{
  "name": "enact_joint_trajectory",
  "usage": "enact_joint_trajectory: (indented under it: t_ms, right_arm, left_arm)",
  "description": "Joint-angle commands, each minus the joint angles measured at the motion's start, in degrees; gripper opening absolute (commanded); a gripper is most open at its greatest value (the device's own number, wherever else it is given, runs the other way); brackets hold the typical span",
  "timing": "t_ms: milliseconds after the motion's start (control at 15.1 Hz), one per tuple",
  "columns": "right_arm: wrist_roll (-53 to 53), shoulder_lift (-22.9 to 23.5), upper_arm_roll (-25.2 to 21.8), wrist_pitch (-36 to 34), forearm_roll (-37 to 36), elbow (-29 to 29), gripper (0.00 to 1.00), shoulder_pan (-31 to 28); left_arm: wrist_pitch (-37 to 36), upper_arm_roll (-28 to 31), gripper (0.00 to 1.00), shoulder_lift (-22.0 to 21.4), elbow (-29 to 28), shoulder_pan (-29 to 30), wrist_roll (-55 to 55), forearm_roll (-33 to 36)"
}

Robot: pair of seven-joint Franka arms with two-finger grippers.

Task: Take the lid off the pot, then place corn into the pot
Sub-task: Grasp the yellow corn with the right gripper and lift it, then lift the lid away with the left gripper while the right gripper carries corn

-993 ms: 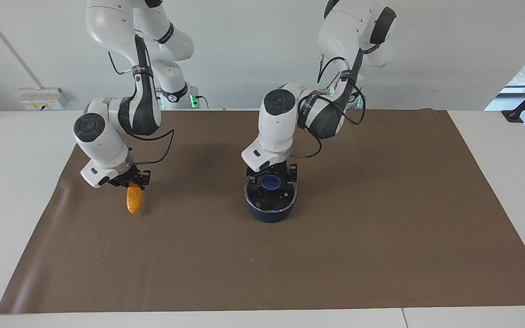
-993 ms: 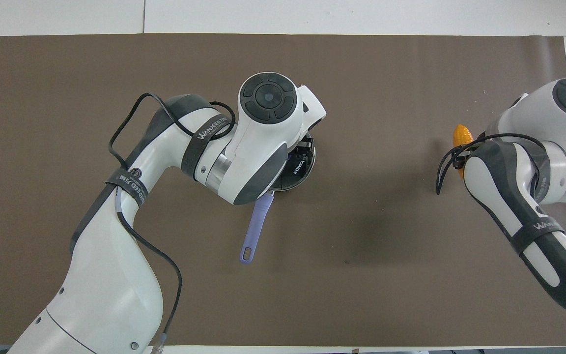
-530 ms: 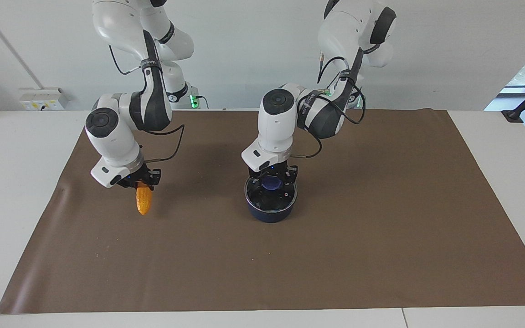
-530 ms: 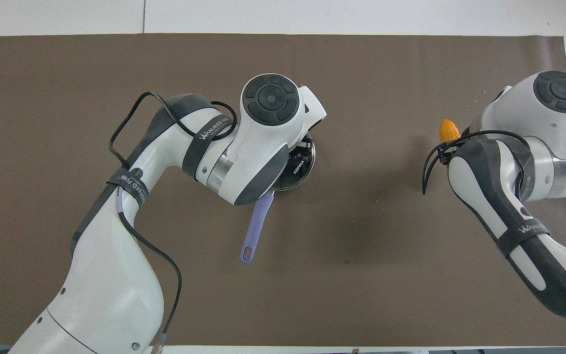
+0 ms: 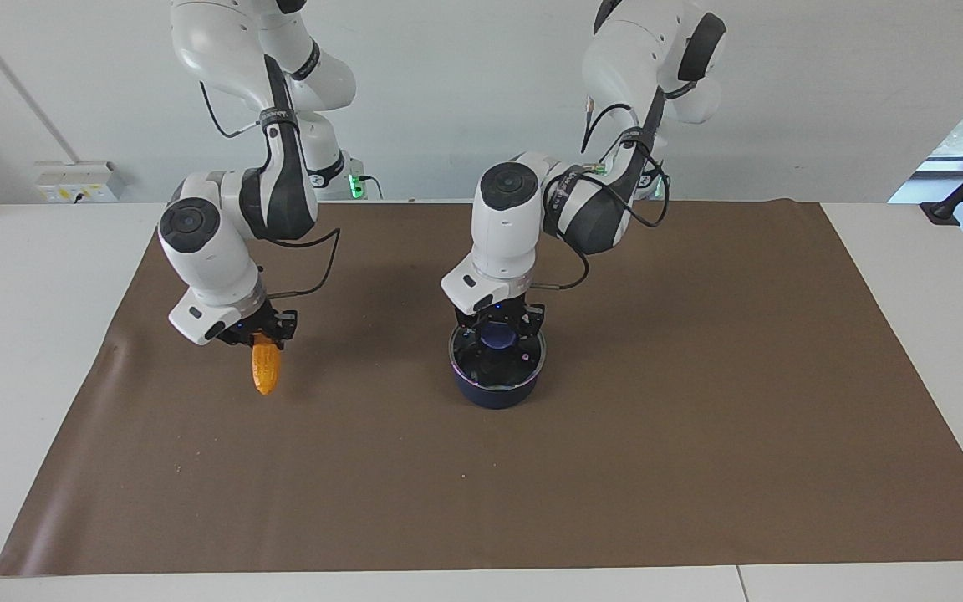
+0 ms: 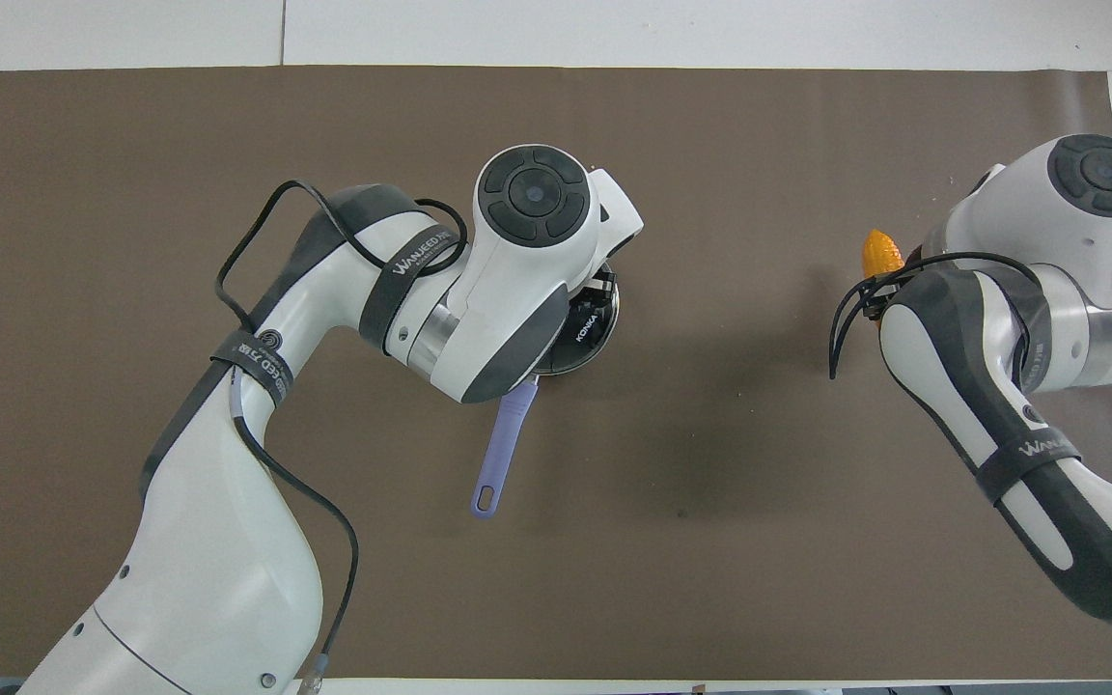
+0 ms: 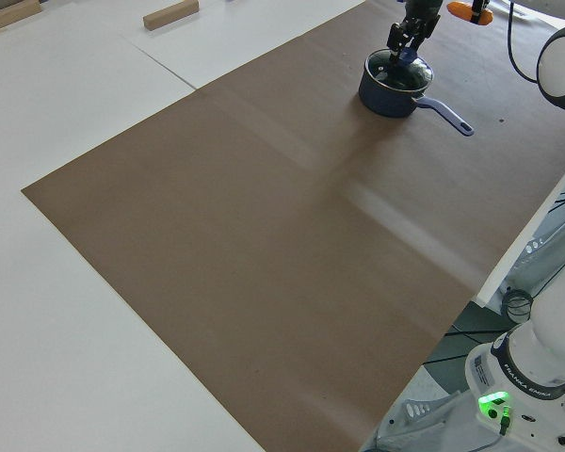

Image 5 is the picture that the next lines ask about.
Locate dark blue saucepan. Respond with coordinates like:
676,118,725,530
449,326,547,411

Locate brown table mat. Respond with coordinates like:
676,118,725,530
0,199,963,578

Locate black left arm wrist cable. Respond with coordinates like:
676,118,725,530
532,105,671,292

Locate black arm wrist cable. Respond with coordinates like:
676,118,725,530
532,105,671,292
260,227,341,299

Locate black right arm wrist cable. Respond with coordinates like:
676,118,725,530
260,227,341,299

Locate white wall socket box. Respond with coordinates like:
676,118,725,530
33,161,128,204

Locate glass lid with blue knob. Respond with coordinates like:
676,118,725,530
451,321,546,391

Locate yellow corn cob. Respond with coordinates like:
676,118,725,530
250,333,283,396

